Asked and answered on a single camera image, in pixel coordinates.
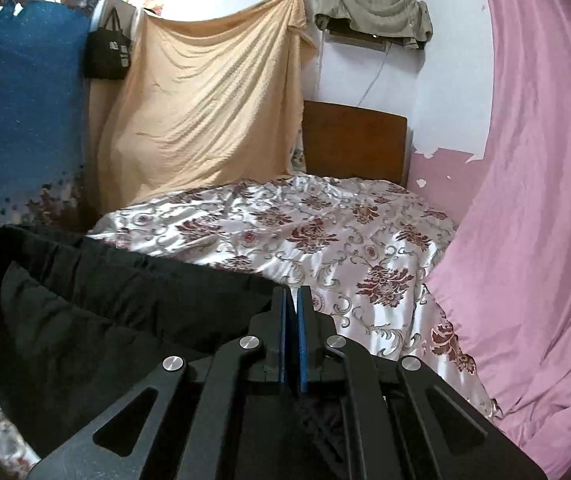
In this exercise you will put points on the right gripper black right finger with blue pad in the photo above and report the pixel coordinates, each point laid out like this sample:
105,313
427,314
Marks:
405,409

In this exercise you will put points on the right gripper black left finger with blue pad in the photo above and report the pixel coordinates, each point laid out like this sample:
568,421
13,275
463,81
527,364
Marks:
217,418

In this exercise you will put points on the black garment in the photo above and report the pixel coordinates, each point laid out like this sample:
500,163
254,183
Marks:
302,461

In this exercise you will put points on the floral satin bedspread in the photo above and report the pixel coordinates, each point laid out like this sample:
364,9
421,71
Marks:
315,239

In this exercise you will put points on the blue floral wardrobe cover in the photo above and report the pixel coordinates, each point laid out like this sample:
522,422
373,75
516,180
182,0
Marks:
44,112

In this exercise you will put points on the pink curtain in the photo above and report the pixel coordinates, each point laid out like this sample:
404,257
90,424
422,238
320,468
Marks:
505,279

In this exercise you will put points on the black tote bag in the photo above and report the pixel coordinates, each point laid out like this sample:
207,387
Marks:
107,51

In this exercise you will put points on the brown wooden headboard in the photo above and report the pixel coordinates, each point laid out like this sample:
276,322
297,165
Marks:
343,142

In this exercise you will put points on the beige hanging cloth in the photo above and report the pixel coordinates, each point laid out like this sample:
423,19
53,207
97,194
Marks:
206,103

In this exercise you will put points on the olive green hanging cloth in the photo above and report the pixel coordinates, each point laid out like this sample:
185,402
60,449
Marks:
403,22

